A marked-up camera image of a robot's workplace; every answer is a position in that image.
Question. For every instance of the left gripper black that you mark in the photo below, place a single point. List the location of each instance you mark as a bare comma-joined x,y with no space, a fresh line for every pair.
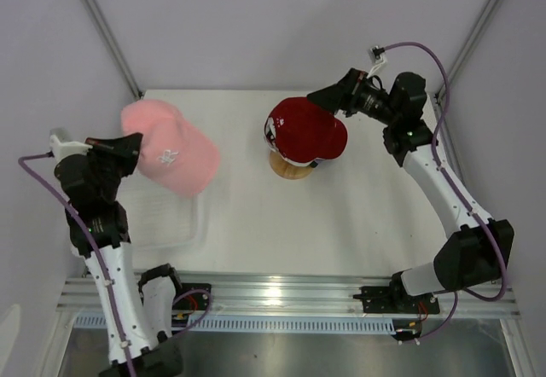
125,148

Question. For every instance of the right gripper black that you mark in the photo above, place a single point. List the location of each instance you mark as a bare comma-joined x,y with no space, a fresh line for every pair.
345,95

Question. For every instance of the red LA baseball cap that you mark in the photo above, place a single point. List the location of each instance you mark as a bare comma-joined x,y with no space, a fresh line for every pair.
302,131

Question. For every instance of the pink baseball cap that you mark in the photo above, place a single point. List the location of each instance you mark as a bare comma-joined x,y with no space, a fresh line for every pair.
174,153

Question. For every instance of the white baseball cap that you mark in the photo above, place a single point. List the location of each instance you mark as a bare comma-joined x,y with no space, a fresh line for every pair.
298,163

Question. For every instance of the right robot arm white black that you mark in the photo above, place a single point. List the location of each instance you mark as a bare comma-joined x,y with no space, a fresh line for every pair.
477,246

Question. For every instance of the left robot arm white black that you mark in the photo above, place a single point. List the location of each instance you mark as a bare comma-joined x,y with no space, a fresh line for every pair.
90,173

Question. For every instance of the white plastic bin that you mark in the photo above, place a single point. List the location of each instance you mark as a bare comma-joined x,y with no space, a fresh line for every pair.
159,219

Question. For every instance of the wooden hat stand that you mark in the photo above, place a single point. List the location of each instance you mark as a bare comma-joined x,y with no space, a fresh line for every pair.
285,170

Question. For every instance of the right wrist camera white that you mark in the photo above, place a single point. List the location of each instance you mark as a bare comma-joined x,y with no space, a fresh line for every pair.
378,57

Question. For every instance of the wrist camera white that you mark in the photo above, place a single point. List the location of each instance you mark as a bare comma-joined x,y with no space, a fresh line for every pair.
378,57
62,145

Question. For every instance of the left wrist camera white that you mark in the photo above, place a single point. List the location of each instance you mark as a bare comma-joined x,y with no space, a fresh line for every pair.
62,145

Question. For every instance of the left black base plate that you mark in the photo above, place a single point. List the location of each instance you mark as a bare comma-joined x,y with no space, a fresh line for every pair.
192,297

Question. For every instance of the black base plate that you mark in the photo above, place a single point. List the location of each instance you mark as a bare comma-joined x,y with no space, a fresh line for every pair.
192,297
388,300

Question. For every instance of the aluminium mounting rail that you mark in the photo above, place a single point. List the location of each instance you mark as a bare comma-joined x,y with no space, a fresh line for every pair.
294,295

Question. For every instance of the left aluminium corner post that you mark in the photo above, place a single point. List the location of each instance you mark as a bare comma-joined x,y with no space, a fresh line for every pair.
105,33

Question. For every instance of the aluminium corner post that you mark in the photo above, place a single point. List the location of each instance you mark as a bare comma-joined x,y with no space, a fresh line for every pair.
480,24
105,33

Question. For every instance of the white slotted cable duct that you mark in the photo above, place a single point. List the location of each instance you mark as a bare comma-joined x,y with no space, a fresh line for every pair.
297,325

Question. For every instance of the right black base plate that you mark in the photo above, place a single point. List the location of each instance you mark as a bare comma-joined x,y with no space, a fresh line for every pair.
388,300

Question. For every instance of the right aluminium corner post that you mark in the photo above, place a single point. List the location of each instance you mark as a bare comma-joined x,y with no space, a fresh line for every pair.
480,24

